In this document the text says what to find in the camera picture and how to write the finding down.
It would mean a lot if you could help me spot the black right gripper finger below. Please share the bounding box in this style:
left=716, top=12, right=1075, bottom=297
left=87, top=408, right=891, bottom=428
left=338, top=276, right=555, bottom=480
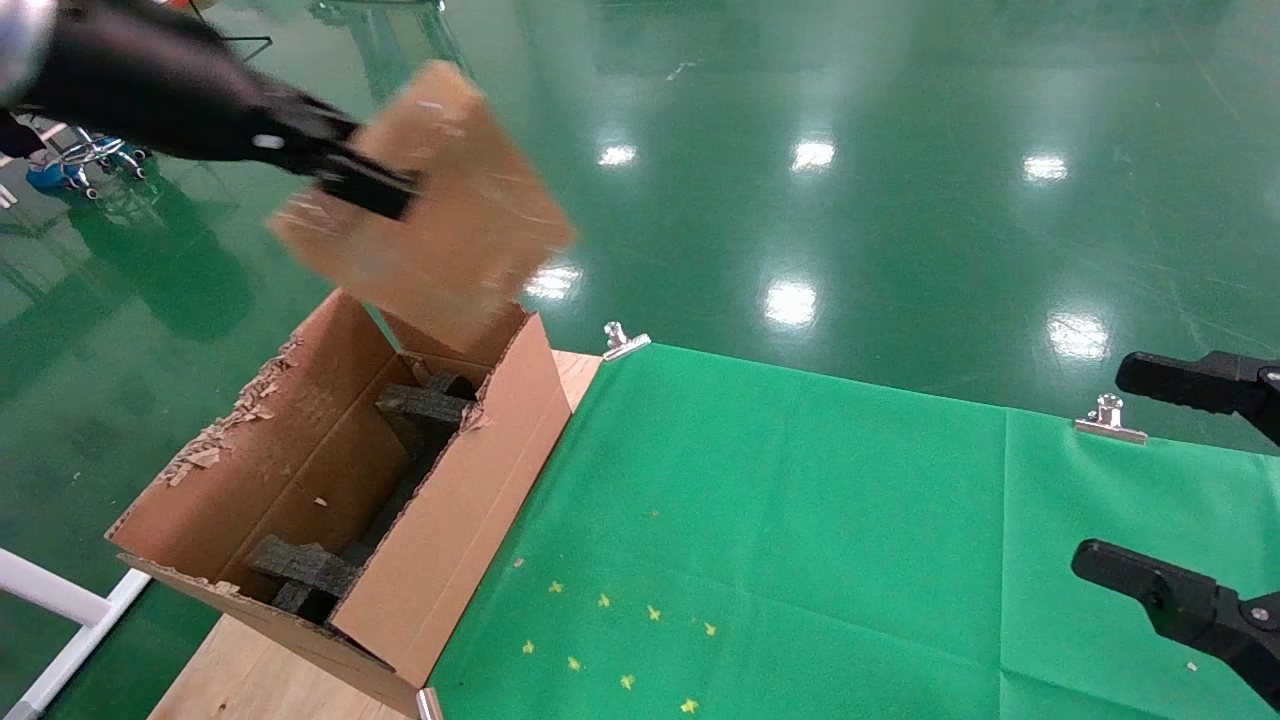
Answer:
left=1115, top=349, right=1280, bottom=447
left=1071, top=538, right=1280, bottom=710

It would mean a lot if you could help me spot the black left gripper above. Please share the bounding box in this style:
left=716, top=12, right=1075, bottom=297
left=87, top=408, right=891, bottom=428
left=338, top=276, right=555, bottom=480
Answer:
left=18, top=0, right=423, bottom=223

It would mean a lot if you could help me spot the small taped cardboard box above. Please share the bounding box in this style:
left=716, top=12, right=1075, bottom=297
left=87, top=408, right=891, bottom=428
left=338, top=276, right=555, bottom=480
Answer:
left=267, top=59, right=577, bottom=354

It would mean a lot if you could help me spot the large open cardboard carton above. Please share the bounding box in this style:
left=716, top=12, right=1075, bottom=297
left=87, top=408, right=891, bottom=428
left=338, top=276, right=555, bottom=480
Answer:
left=107, top=289, right=594, bottom=719

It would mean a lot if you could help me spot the black foam insert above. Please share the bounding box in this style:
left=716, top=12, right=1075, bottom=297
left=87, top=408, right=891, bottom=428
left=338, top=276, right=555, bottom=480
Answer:
left=248, top=371, right=480, bottom=627

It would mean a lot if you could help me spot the black wheeled stool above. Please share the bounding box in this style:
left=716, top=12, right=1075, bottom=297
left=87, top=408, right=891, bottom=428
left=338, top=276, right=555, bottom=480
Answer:
left=30, top=120, right=153, bottom=201

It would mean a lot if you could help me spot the person in black clothes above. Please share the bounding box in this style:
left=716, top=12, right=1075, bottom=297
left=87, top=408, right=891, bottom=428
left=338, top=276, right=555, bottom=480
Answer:
left=0, top=108, right=73, bottom=195

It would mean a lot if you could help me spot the green table cloth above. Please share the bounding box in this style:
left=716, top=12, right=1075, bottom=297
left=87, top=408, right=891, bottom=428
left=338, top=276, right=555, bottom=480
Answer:
left=428, top=343, right=1280, bottom=720

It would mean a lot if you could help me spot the white metal frame bar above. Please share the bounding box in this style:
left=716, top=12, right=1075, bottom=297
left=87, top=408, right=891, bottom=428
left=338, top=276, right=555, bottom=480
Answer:
left=0, top=547, right=153, bottom=720

